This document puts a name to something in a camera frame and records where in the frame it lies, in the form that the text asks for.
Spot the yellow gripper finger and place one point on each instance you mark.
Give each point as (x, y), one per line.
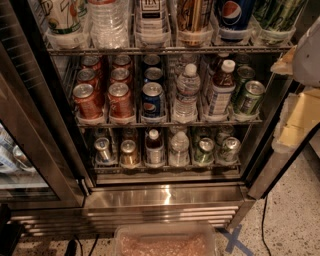
(299, 115)
(284, 65)

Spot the brown drink bottle white cap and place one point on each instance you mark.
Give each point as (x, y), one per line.
(154, 147)

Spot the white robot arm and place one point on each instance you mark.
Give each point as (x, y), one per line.
(306, 61)

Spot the rear green can middle shelf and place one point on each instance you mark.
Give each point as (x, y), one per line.
(242, 75)

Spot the green can shelf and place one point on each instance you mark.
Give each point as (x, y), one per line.
(242, 75)
(249, 98)

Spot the green bottle top shelf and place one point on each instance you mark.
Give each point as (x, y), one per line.
(276, 19)

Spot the front green can middle shelf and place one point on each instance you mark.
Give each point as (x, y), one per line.
(249, 98)

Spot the brown tea bottle middle shelf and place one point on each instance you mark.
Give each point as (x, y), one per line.
(221, 88)

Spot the large pepsi bottle top shelf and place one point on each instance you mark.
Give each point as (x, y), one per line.
(233, 18)

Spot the gold brown bottle top shelf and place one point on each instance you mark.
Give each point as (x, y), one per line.
(193, 22)

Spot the clear water bottle middle shelf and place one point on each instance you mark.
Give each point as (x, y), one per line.
(187, 89)

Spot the clear water bottle shelf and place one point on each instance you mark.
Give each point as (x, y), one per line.
(187, 89)
(178, 153)

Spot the clear water bottle bottom shelf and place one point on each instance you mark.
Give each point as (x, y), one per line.
(178, 153)

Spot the white label bottle top shelf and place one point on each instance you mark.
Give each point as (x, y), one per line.
(151, 20)

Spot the gold can bottom shelf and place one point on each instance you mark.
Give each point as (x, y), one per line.
(129, 153)

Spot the large water bottle top shelf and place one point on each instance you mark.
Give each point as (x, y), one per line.
(109, 29)

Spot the silver blue can bottom shelf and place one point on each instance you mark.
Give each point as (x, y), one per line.
(102, 146)

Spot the stainless fridge door left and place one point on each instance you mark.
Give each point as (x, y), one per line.
(35, 114)

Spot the green can bottom right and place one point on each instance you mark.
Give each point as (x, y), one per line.
(229, 150)

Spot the green can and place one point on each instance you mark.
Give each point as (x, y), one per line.
(204, 151)
(229, 150)

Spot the green can bottom left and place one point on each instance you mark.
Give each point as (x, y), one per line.
(204, 151)

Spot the middle blue pepsi can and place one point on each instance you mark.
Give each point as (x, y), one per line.
(153, 74)

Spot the blue pepsi can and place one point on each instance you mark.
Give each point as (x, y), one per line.
(152, 100)
(153, 74)

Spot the front blue pepsi can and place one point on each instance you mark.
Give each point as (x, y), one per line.
(152, 100)

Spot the blue tape cross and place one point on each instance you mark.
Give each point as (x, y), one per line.
(234, 242)

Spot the middle red can right row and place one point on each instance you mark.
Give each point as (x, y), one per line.
(121, 75)

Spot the red can row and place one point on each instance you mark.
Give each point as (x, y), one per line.
(88, 76)
(121, 75)

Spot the front red soda can right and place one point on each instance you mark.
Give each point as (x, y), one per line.
(121, 105)

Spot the red soda can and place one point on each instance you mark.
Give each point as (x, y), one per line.
(88, 100)
(121, 105)

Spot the front red soda can left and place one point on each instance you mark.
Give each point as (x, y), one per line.
(88, 100)

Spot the middle red can left row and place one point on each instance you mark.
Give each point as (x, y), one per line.
(88, 76)

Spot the clear plastic bin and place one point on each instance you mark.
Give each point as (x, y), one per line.
(168, 239)

